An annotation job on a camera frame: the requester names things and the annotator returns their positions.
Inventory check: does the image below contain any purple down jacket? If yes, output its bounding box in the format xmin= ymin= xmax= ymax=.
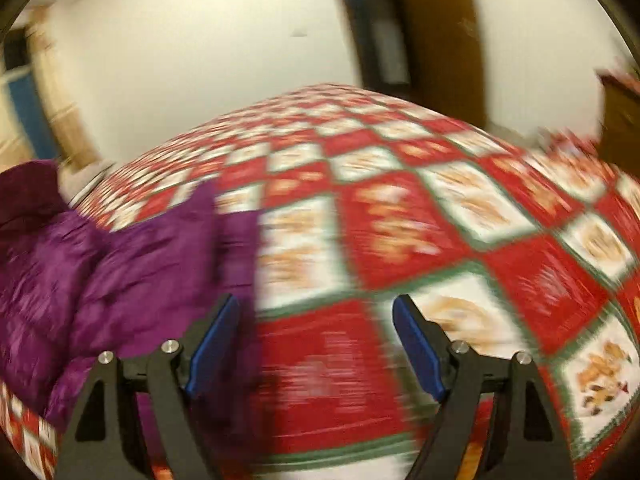
xmin=1 ymin=160 xmax=262 ymax=430

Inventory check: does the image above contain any red patchwork bedspread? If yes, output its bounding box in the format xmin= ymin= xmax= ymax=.
xmin=1 ymin=84 xmax=639 ymax=479

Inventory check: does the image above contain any beige curtain right panel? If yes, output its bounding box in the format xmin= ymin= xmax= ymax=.
xmin=27 ymin=6 xmax=101 ymax=170

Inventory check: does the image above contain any window with blue pane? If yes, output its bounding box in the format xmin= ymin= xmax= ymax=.
xmin=1 ymin=28 xmax=60 ymax=159

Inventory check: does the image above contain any brown wooden door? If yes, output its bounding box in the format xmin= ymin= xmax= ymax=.
xmin=400 ymin=0 xmax=487 ymax=128

